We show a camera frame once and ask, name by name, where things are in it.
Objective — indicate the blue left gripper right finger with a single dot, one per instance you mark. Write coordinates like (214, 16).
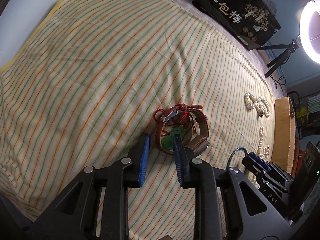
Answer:
(179, 152)

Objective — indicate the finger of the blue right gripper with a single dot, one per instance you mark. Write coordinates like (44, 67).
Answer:
(255, 169)
(260, 161)

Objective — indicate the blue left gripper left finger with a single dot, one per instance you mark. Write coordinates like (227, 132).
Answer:
(143, 150)

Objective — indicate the red watch with strap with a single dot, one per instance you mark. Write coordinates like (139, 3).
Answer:
(186, 120)

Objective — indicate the cardboard box tray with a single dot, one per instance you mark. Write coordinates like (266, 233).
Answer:
(284, 134)

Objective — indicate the striped yellow bed cloth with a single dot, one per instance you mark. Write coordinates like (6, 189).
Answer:
(86, 83)

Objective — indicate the black tripod stand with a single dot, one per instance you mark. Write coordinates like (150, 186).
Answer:
(283, 57)

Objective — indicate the black printed gift bag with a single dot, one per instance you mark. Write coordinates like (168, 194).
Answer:
(251, 22)

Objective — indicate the white ring light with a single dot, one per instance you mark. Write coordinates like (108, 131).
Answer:
(305, 19)

